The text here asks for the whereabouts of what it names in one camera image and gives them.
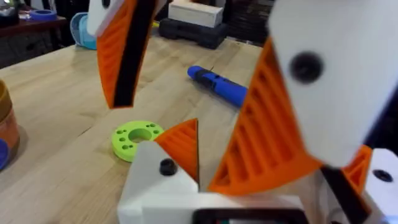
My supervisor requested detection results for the black case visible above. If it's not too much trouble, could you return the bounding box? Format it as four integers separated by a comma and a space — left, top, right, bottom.
158, 17, 228, 50

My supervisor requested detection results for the light blue tape roll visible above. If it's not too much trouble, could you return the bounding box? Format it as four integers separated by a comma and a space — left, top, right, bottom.
69, 12, 98, 50

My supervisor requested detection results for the green disc with holes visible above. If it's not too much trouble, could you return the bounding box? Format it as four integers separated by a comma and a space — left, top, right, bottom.
111, 120, 165, 163

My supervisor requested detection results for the finger of the white orange right gripper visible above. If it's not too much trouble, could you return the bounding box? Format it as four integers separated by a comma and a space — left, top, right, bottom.
86, 0, 167, 110
207, 0, 398, 197

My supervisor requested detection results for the white orange left gripper right finger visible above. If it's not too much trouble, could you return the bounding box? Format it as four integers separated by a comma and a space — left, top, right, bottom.
320, 144, 398, 224

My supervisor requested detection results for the white orange left gripper left finger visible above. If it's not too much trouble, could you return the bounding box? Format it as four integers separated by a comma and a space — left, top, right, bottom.
119, 118, 200, 208

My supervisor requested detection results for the dark wooden side table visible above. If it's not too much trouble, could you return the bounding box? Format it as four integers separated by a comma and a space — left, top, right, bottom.
0, 15, 68, 69

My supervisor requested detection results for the dark blue tape roll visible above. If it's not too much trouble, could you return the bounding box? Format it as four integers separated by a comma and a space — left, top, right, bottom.
29, 9, 58, 22

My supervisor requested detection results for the blue electric screwdriver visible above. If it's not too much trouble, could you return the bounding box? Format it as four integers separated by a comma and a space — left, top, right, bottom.
187, 65, 249, 109

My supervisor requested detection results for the white box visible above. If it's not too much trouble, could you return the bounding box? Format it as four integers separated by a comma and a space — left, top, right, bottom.
168, 0, 224, 29

